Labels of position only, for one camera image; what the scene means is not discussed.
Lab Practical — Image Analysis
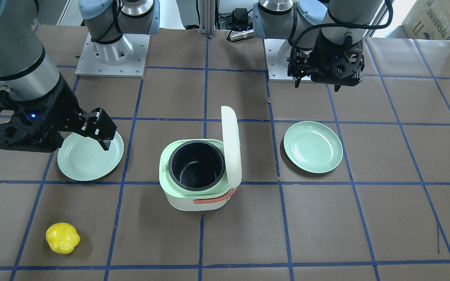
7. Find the aluminium frame post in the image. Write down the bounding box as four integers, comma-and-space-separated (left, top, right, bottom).
197, 0, 218, 37

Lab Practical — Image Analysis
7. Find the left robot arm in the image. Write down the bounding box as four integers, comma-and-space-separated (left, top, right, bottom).
252, 0, 394, 91

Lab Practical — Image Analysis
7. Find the white rice cooker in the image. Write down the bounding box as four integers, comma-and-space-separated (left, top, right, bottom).
159, 106, 243, 212

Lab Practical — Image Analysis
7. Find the yellow toy bell pepper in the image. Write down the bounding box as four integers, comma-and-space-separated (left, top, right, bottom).
45, 222, 80, 254

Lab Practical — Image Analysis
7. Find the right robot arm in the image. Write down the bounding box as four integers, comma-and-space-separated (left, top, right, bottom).
0, 0, 161, 153

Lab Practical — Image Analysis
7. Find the cardboard box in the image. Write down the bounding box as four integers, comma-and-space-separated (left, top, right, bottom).
402, 0, 450, 40

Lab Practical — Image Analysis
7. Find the black cables bundle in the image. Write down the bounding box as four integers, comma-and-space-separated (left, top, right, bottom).
184, 0, 259, 41

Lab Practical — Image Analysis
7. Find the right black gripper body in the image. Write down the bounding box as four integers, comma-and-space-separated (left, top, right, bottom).
0, 80, 86, 153

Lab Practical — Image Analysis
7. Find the green plate near right arm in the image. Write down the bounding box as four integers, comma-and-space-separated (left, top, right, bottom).
57, 132, 124, 181

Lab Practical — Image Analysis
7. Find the green plate near left arm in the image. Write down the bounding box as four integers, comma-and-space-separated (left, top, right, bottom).
283, 121, 343, 174

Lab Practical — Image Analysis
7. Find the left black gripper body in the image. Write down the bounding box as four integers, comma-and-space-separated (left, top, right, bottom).
287, 33, 364, 87

